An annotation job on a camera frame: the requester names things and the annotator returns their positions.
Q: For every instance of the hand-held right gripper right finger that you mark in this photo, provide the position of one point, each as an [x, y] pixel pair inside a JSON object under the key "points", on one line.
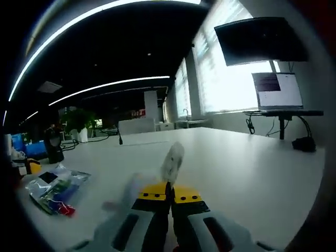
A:
{"points": [[204, 231]]}

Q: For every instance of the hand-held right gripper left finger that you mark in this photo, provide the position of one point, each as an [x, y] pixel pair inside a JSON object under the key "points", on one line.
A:
{"points": [[123, 231]]}

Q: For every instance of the green black foil packet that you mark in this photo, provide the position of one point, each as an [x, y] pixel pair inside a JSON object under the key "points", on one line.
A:
{"points": [[57, 189]]}

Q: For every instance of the white sheet goods packet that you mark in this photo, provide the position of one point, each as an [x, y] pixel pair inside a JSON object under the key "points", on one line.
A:
{"points": [[173, 160]]}

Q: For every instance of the person's right hand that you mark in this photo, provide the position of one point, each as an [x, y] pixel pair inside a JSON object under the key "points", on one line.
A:
{"points": [[177, 249]]}

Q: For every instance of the blue plastic box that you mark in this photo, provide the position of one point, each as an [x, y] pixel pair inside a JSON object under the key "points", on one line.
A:
{"points": [[34, 147]]}

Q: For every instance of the black barcode scanner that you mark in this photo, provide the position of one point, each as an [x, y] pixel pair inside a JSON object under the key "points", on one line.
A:
{"points": [[53, 147]]}

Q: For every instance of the green potted plant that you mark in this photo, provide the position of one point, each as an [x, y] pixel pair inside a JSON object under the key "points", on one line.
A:
{"points": [[78, 118]]}

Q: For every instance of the white table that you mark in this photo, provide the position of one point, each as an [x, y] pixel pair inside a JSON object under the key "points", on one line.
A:
{"points": [[236, 170]]}

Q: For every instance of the square ceiling vent panel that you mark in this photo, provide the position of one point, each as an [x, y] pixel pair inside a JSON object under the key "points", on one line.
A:
{"points": [[50, 87]]}

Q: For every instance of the white office partition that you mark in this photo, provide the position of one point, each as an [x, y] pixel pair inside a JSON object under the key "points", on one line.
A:
{"points": [[136, 126]]}

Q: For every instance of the long white ceiling light strip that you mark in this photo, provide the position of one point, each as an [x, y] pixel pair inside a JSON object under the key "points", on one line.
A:
{"points": [[78, 18], [110, 84]]}

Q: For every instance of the black power adapter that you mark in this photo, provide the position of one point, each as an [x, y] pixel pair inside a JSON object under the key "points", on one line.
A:
{"points": [[304, 144]]}

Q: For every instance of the black laptop stand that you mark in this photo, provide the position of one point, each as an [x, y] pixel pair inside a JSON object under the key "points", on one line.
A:
{"points": [[288, 113]]}

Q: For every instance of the open laptop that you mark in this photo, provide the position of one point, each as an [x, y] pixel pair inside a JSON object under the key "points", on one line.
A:
{"points": [[278, 92]]}

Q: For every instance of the black wall monitor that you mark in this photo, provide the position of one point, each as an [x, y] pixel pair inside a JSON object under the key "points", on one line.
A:
{"points": [[260, 42]]}

